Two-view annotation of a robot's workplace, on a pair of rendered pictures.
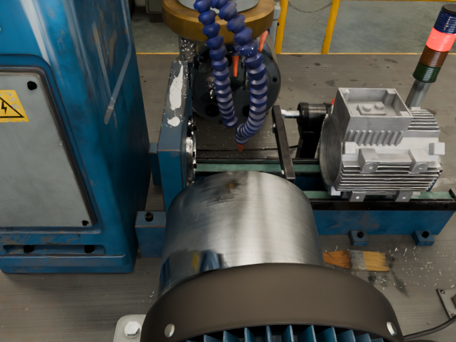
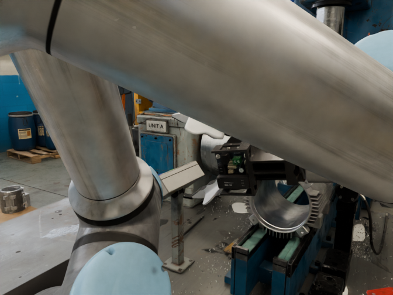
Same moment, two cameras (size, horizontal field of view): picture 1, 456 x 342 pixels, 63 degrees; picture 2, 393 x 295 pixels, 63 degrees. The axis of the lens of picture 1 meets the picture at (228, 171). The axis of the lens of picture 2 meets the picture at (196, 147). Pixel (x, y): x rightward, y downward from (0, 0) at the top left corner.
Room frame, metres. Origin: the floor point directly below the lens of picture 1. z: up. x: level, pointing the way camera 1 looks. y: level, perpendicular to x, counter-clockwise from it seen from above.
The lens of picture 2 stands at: (0.90, -1.14, 1.32)
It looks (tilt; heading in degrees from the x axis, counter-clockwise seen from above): 13 degrees down; 125
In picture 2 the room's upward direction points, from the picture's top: straight up
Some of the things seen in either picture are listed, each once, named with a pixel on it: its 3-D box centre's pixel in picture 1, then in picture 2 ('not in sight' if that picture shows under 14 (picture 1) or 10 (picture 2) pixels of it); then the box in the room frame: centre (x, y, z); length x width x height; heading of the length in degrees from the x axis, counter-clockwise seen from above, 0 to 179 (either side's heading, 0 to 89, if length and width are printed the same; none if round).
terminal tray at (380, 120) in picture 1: (368, 116); not in sight; (0.63, -0.28, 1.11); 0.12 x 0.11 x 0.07; 93
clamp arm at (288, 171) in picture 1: (282, 142); not in sight; (0.65, -0.12, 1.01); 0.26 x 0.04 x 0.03; 3
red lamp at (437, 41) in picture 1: (442, 37); not in sight; (0.94, -0.54, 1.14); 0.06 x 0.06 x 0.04
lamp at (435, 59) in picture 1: (434, 53); not in sight; (0.94, -0.54, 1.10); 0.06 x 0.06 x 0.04
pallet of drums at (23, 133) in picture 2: not in sight; (51, 132); (-4.29, 1.86, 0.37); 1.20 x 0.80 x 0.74; 90
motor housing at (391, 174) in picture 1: (373, 150); (289, 191); (0.63, -0.32, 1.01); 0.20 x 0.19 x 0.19; 93
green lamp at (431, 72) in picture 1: (427, 69); not in sight; (0.94, -0.54, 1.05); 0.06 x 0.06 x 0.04
